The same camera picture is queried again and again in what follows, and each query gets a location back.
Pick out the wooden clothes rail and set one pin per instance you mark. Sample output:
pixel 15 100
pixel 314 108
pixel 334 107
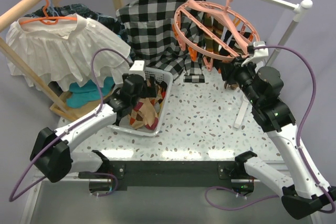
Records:
pixel 16 12

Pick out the argyle orange brown sock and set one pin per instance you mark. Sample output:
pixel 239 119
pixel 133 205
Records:
pixel 144 115

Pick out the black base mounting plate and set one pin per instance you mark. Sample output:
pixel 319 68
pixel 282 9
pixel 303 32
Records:
pixel 178 174

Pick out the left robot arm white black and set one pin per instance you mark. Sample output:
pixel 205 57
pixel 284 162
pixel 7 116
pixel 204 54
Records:
pixel 54 150

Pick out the brown white striped sock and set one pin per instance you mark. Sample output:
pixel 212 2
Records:
pixel 231 42

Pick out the olive striped hanging sock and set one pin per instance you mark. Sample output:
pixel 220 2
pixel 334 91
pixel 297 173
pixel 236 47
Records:
pixel 217 29

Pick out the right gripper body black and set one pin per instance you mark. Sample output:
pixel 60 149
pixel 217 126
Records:
pixel 242 75

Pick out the pink round clip hanger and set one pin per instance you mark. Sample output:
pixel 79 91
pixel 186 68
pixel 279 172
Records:
pixel 242 30

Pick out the light blue hanger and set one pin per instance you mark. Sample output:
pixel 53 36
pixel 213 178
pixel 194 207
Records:
pixel 51 8

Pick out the dark patterned garment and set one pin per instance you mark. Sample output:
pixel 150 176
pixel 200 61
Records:
pixel 78 22

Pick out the white laundry basket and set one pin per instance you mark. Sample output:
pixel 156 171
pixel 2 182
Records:
pixel 163 83

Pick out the black white checked shirt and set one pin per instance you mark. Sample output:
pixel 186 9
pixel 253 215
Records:
pixel 149 27

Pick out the white ruffled blouse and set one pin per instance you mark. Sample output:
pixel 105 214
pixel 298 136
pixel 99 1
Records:
pixel 70 61

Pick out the orange clothes hanger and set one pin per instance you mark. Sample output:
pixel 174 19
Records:
pixel 46 19

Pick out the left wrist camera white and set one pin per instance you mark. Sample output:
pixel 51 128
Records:
pixel 138 68

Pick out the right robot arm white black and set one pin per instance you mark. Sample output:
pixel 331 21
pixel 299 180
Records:
pixel 305 191

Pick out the teal cloth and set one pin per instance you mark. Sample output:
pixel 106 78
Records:
pixel 87 93

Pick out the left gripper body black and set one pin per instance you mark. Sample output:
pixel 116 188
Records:
pixel 147 91

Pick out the white rack foot bracket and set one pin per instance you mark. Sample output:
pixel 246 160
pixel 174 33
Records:
pixel 245 103

